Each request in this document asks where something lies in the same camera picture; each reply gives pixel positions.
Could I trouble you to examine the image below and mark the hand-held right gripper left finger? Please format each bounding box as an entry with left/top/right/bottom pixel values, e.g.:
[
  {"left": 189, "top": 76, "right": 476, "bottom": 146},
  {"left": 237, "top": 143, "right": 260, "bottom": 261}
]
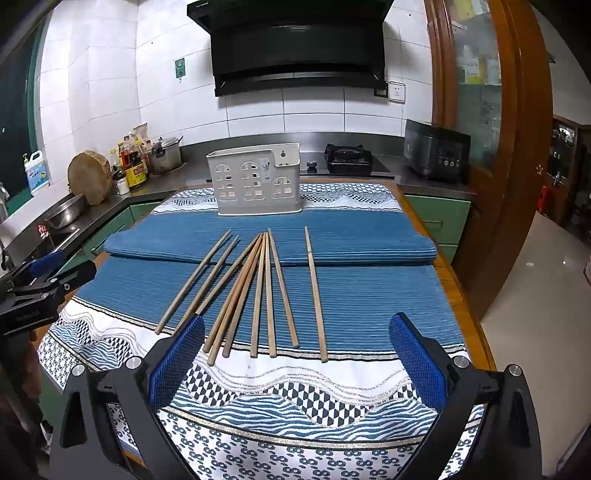
[{"left": 48, "top": 314, "right": 206, "bottom": 480}]

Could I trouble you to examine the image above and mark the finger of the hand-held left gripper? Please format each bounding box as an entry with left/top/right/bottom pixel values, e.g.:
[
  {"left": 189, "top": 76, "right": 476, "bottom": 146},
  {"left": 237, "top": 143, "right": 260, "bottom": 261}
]
[
  {"left": 4, "top": 251, "right": 66, "bottom": 287},
  {"left": 44, "top": 260, "right": 98, "bottom": 296}
]

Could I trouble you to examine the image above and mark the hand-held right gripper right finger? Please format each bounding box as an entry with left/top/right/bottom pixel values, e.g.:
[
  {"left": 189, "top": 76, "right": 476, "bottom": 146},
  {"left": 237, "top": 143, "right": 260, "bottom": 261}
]
[{"left": 388, "top": 312, "right": 542, "bottom": 480}]

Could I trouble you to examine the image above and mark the white plastic chopstick holder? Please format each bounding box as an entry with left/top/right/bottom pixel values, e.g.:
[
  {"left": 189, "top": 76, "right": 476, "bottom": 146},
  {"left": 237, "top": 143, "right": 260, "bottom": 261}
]
[{"left": 206, "top": 143, "right": 303, "bottom": 217}]

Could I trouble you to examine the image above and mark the steel basin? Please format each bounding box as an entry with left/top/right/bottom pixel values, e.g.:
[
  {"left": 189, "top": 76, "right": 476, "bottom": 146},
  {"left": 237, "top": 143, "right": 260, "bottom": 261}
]
[{"left": 44, "top": 194, "right": 86, "bottom": 230}]

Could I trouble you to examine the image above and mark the green kitchen cabinet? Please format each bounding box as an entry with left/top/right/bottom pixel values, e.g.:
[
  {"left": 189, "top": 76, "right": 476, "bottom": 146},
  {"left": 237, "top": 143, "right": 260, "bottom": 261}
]
[
  {"left": 404, "top": 194, "right": 472, "bottom": 267},
  {"left": 58, "top": 202, "right": 162, "bottom": 278}
]

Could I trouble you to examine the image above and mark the wooden table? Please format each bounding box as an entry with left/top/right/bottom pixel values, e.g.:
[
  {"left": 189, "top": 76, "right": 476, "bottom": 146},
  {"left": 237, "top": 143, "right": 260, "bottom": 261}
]
[{"left": 396, "top": 178, "right": 497, "bottom": 372}]

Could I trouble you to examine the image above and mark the blue ribbed placemat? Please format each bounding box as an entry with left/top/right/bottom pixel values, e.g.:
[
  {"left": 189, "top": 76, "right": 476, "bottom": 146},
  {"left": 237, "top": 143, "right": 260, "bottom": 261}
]
[
  {"left": 74, "top": 255, "right": 466, "bottom": 358},
  {"left": 103, "top": 209, "right": 437, "bottom": 267}
]

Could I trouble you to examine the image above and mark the white detergent jug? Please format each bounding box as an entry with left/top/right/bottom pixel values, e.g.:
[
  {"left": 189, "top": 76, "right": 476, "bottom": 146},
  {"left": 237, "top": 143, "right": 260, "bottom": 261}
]
[{"left": 23, "top": 148, "right": 51, "bottom": 197}]

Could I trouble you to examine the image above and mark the round wooden cutting board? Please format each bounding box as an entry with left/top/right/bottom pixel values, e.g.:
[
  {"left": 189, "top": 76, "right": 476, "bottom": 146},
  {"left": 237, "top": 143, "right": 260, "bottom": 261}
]
[{"left": 67, "top": 151, "right": 114, "bottom": 206}]

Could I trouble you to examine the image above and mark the white blue patterned tablecloth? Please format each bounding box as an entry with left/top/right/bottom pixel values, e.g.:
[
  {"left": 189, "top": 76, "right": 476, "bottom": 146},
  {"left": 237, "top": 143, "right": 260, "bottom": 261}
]
[{"left": 36, "top": 182, "right": 485, "bottom": 480}]

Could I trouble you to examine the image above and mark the yellow label sauce bottle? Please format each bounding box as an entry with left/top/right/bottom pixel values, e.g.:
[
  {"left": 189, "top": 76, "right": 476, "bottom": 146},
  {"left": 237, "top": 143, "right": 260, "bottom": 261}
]
[{"left": 124, "top": 138, "right": 148, "bottom": 189}]

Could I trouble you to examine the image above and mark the steel pot with lid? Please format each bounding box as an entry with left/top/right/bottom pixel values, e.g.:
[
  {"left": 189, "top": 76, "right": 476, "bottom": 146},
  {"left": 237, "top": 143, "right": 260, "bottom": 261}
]
[{"left": 147, "top": 136, "right": 184, "bottom": 175}]

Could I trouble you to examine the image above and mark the green framed window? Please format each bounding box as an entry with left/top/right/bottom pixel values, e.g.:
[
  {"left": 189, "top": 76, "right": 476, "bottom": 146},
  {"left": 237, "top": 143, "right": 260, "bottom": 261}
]
[{"left": 0, "top": 18, "right": 47, "bottom": 217}]

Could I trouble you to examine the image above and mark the steel kitchen counter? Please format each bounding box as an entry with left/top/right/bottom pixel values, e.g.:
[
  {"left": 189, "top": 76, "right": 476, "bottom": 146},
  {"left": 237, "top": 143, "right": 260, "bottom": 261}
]
[{"left": 0, "top": 131, "right": 478, "bottom": 268}]

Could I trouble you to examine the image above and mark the black gas stove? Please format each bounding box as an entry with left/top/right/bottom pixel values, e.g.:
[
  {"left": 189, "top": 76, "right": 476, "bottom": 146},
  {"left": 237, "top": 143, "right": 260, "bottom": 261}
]
[{"left": 300, "top": 144, "right": 397, "bottom": 178}]

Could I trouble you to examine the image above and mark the black rice cooker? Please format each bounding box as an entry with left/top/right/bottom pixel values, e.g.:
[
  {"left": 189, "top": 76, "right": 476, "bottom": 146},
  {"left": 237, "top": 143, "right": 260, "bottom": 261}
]
[{"left": 404, "top": 119, "right": 472, "bottom": 182}]

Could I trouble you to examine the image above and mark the wooden glass door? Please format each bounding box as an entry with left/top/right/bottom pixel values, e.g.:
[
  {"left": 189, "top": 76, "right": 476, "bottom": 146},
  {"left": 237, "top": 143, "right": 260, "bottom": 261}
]
[{"left": 424, "top": 0, "right": 555, "bottom": 324}]

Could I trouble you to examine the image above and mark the black range hood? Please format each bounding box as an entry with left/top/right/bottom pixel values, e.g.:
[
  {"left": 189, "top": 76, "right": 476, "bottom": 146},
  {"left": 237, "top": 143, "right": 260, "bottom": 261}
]
[{"left": 187, "top": 0, "right": 395, "bottom": 97}]

